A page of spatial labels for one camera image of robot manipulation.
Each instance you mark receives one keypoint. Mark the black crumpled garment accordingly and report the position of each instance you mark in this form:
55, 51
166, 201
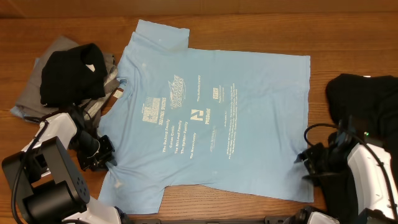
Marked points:
370, 99

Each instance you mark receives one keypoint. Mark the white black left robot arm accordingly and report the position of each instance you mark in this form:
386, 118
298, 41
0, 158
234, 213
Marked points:
45, 177

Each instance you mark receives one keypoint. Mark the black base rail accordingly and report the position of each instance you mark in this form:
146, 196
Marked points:
265, 220

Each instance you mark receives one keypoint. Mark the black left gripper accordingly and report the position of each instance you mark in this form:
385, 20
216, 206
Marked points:
107, 154

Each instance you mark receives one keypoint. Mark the grey folded garment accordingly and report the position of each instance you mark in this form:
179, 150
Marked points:
29, 100

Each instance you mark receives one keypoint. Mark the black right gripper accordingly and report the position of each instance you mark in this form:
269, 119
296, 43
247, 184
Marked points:
318, 178

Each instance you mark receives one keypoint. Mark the light blue printed t-shirt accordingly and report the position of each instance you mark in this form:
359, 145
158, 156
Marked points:
227, 120

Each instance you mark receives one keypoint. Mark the light blue folded garment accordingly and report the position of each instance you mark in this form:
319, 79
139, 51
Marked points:
15, 110

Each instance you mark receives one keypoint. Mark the black folded garment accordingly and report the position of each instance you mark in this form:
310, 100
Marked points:
71, 76

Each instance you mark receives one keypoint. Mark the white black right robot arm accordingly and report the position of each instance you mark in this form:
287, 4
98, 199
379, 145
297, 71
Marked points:
354, 174

